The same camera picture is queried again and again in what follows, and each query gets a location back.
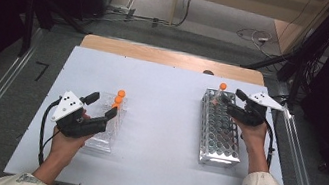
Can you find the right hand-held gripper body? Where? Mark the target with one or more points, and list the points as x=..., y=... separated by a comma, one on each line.
x=251, y=115

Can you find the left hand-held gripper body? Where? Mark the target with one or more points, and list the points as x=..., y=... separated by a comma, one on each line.
x=67, y=106

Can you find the orange-capped test tube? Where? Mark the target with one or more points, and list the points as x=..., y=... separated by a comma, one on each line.
x=115, y=106
x=121, y=93
x=118, y=99
x=223, y=86

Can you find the clear plastic tube rack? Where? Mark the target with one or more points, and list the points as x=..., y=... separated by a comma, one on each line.
x=107, y=140

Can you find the metal test tube rack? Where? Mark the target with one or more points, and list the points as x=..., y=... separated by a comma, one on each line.
x=220, y=142

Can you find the person's right hand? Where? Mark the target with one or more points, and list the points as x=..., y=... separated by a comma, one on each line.
x=254, y=138

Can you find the person's left hand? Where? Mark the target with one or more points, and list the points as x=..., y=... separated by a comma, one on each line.
x=65, y=147

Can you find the white board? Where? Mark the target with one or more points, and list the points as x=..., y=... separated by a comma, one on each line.
x=154, y=121

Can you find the wooden table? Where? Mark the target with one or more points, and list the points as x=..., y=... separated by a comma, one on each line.
x=158, y=56

